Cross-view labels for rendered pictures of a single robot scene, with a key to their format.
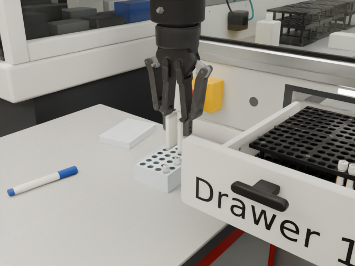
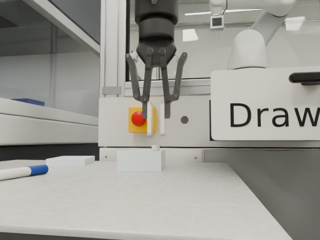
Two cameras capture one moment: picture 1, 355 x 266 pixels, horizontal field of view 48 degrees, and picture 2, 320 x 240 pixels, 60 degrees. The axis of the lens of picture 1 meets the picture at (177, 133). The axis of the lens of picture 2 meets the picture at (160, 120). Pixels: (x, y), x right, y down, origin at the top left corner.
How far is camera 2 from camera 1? 0.49 m
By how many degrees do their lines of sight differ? 41
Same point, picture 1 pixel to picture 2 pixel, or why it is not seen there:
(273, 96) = (200, 112)
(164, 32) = (155, 21)
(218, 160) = (254, 77)
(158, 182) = (150, 163)
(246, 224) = (291, 130)
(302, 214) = not seen: outside the picture
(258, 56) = (185, 84)
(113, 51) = (23, 122)
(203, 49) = not seen: hidden behind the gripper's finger
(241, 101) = (173, 122)
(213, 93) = (154, 115)
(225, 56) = (157, 89)
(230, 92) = not seen: hidden behind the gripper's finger
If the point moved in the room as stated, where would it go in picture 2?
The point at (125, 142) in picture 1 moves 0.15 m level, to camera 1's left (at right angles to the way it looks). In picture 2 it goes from (80, 159) to (5, 162)
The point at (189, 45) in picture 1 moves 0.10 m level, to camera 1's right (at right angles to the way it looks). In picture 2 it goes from (172, 35) to (210, 43)
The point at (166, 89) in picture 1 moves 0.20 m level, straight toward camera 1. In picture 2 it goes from (147, 76) to (215, 50)
